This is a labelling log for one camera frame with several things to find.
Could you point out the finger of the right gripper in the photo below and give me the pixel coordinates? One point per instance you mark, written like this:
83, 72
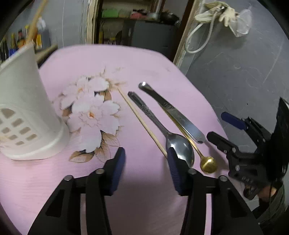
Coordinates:
234, 121
221, 143

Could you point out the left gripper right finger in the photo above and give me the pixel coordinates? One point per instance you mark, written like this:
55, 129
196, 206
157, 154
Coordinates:
179, 173

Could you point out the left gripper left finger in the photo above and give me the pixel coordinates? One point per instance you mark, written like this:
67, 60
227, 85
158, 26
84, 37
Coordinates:
113, 170

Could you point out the gold long-handled spoon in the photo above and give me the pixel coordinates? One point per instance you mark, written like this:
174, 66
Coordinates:
208, 164

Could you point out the large oval steel spoon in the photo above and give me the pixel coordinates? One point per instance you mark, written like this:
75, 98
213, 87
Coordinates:
179, 143

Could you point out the steel butter knife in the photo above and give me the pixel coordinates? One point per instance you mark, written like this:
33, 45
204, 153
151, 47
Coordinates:
183, 121

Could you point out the wooden chopstick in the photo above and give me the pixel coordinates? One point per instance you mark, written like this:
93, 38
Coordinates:
161, 148
33, 26

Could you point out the white plastic utensil holder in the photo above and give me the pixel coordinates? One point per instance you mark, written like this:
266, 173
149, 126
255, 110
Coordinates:
30, 127

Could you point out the person right forearm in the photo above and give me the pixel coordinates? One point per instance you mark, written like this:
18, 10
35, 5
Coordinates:
270, 211

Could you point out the person right hand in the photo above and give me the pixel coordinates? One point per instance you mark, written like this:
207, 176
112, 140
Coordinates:
267, 192

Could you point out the pink floral tablecloth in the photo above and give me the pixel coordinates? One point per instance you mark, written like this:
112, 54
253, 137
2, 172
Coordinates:
86, 85

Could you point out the clear plastic bag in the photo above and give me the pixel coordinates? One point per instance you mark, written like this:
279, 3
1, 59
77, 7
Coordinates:
242, 24

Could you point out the grey cabinet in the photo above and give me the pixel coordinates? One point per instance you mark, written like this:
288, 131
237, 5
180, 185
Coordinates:
149, 35

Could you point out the white work glove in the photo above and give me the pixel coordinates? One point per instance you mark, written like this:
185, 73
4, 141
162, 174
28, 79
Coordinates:
217, 10

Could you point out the large soy sauce jug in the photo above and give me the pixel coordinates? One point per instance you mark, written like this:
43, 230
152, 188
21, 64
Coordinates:
42, 39

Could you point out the green box on shelf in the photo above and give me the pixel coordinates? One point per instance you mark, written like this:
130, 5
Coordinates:
110, 13

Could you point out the dark sauce bottle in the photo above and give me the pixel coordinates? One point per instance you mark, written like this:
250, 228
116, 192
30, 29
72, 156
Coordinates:
21, 39

